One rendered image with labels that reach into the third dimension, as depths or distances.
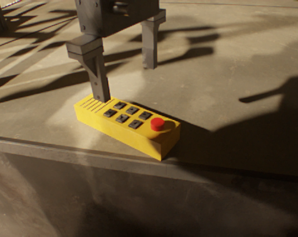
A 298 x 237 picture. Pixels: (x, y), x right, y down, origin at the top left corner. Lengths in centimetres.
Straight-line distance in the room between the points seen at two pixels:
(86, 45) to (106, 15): 4
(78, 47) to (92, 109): 26
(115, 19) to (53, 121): 36
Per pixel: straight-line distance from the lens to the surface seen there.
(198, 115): 60
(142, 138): 47
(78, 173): 59
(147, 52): 46
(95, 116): 54
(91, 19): 34
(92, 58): 35
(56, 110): 66
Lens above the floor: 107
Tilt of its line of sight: 38 degrees down
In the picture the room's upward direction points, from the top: 2 degrees counter-clockwise
